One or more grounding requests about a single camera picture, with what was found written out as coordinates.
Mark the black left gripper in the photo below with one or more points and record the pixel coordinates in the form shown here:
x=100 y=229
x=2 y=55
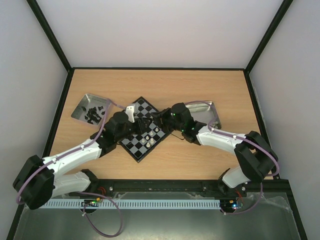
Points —
x=140 y=123

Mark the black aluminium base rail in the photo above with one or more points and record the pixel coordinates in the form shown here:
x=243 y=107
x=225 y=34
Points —
x=205 y=188

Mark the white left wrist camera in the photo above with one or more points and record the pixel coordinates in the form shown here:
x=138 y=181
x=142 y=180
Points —
x=130 y=111

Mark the pile of black chess pieces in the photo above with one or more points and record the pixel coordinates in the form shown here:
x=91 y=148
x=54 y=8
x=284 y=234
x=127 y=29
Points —
x=93 y=115

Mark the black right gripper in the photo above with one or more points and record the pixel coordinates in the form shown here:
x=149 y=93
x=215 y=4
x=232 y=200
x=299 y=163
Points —
x=161 y=118

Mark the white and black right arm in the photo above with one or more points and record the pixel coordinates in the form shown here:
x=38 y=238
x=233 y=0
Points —
x=256 y=159

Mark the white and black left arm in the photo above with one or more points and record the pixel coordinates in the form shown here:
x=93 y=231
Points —
x=36 y=182

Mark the gold-rimmed metal tin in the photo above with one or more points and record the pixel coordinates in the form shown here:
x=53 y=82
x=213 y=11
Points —
x=205 y=112

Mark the black and white chessboard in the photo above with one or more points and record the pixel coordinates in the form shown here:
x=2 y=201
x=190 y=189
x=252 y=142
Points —
x=133 y=145

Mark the silver metal tin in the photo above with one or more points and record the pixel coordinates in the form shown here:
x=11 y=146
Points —
x=88 y=101

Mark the light blue slotted cable duct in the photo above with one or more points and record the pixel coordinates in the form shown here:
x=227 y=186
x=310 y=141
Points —
x=135 y=204

